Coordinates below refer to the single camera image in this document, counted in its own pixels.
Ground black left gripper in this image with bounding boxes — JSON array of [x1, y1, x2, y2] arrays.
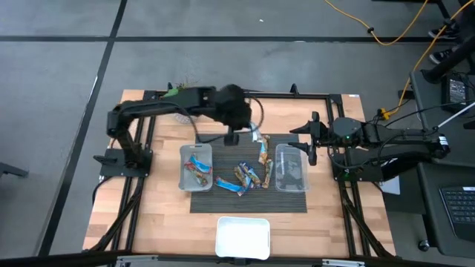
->
[[213, 84, 254, 131]]

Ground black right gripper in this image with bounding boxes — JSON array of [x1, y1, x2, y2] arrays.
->
[[288, 111, 337, 167]]

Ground orange green granola bar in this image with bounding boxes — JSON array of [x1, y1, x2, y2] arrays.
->
[[261, 158, 275, 190]]

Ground dark blue granola bar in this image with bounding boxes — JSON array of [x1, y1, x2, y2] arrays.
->
[[239, 161, 263, 189]]

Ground light blue granola bar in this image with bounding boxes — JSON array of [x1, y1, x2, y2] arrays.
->
[[189, 154, 213, 175], [214, 176, 244, 197]]

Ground red green granola bar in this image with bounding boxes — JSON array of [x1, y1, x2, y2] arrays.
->
[[183, 161, 209, 187]]

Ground clear plastic bin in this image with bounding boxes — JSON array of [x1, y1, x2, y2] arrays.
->
[[274, 143, 311, 194], [178, 143, 214, 193]]

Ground succulent in white pot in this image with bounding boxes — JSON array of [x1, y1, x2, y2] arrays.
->
[[163, 82, 201, 125]]

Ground dark ribbed table mat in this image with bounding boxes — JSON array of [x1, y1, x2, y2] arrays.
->
[[189, 133, 308, 214]]

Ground white paper sheet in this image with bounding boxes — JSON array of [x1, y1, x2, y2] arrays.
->
[[380, 176, 402, 196]]

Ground white rectangular tray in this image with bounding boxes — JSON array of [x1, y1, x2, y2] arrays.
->
[[214, 216, 272, 260]]

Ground grey desk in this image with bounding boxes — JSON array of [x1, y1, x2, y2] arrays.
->
[[410, 70, 475, 259]]

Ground black power adapter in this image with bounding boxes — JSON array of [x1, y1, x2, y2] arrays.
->
[[441, 73, 471, 112]]

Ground person's shoe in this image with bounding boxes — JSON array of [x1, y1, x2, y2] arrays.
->
[[428, 24, 459, 41], [429, 47, 456, 65]]

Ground black laptop keyboard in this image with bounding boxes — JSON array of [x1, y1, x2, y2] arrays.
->
[[439, 185, 475, 242]]

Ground grey stand foot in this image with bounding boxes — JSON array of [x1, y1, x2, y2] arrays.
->
[[0, 162, 29, 179]]

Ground black rig beam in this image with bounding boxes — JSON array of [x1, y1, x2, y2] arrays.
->
[[0, 251, 475, 267]]

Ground black camera cable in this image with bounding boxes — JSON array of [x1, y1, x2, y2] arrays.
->
[[163, 96, 265, 145]]

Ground black aluminium table frame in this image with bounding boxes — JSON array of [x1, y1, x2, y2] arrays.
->
[[83, 83, 396, 260]]

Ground yellow extension cable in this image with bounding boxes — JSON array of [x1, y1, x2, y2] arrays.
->
[[322, 0, 475, 116]]

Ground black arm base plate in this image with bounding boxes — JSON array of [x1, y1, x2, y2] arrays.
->
[[99, 148, 153, 178]]

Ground white cable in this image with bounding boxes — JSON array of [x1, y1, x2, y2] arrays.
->
[[437, 110, 475, 129]]

